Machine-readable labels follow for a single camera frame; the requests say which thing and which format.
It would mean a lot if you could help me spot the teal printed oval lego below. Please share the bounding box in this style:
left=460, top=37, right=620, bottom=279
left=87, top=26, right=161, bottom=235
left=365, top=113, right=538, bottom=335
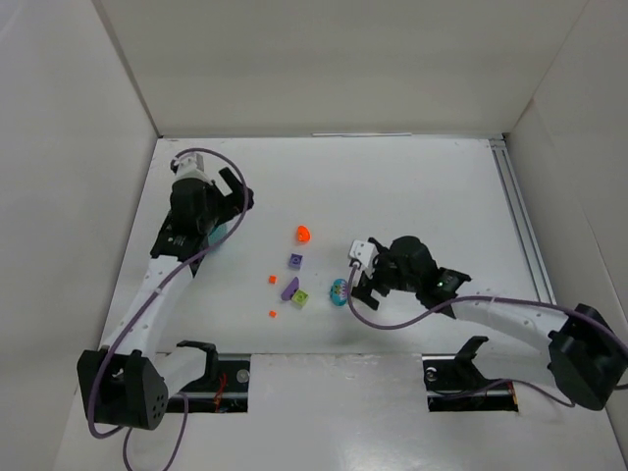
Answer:
left=329, top=279, right=347, bottom=307

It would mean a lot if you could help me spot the purple square lego brick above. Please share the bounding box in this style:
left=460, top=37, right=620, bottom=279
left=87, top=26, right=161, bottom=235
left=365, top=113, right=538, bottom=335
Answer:
left=288, top=253, right=303, bottom=270

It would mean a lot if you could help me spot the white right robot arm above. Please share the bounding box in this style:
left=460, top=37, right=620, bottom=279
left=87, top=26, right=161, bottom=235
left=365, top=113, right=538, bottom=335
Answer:
left=345, top=235, right=627, bottom=410

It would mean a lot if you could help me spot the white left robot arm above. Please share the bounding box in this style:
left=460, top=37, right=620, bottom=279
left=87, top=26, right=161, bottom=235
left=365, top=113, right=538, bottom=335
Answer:
left=77, top=163, right=254, bottom=440

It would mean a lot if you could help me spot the teal round divided container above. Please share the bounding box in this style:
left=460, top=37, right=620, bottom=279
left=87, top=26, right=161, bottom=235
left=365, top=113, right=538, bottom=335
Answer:
left=208, top=223, right=229, bottom=249

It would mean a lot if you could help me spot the lime green square lego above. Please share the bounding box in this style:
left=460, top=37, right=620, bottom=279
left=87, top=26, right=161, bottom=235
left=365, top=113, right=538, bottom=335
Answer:
left=290, top=289, right=309, bottom=308

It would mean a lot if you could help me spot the orange dome lego piece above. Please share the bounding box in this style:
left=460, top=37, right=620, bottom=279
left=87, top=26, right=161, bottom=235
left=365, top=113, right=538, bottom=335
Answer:
left=295, top=225, right=311, bottom=244

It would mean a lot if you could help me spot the purple curved lego piece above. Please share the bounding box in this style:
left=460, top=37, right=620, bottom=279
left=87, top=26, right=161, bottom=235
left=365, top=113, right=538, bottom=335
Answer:
left=281, top=277, right=300, bottom=301

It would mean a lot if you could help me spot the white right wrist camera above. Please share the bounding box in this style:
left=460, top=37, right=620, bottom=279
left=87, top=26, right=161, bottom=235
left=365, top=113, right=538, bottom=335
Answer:
left=348, top=239, right=378, bottom=272

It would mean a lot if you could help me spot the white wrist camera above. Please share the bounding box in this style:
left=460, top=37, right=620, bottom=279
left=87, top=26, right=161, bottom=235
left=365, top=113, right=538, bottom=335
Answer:
left=348, top=239, right=378, bottom=272
left=171, top=152, right=210, bottom=183

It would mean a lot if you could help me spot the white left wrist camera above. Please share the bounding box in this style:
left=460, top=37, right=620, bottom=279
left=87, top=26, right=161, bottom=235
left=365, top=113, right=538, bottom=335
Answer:
left=171, top=152, right=210, bottom=183

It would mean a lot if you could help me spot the aluminium rail right side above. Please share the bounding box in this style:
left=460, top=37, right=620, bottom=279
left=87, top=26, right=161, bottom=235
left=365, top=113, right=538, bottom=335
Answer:
left=489, top=138, right=570, bottom=340

